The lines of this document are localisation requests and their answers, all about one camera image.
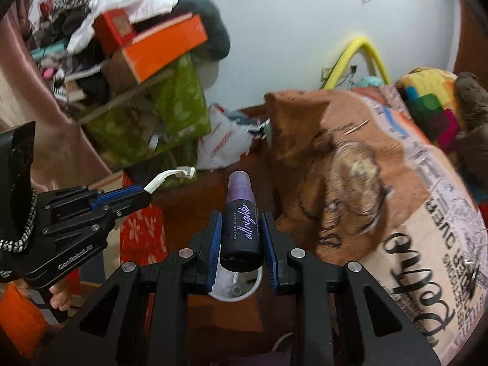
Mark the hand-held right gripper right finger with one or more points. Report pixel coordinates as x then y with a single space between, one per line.
268 251

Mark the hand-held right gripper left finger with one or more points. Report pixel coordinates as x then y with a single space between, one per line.
216 247

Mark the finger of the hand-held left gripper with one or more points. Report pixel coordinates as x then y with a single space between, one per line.
114 197
84 227

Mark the purple spray bottle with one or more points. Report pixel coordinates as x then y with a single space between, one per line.
242 236

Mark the white plastic cup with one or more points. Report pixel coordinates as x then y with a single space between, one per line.
236 291

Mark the white razor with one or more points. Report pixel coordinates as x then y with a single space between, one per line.
186 171

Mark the person's left hand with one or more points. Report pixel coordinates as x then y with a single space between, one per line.
61 299

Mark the red floral box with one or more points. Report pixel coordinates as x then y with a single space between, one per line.
143 232

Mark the orange bag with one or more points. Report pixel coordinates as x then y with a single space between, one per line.
19 320

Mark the pink satin curtain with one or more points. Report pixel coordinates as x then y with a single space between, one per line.
49 122

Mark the white plastic bag red print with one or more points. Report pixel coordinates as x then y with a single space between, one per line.
221 141

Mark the green leaf-print bag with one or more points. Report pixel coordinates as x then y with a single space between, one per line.
179 99

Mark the printed blanket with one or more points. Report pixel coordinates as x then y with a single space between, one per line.
400 217

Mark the orange box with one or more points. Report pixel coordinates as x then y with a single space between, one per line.
164 49

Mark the pile of clothes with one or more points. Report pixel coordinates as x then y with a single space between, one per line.
76 34

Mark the white cloth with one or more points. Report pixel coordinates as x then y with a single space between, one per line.
129 0

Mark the dark grey cushion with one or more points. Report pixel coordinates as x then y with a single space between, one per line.
207 19

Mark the colourful patchwork quilt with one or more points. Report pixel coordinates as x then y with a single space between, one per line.
430 103

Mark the yellow hoop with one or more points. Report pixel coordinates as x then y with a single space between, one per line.
362 42

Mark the olive green jacket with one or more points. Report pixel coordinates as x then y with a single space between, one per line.
472 122

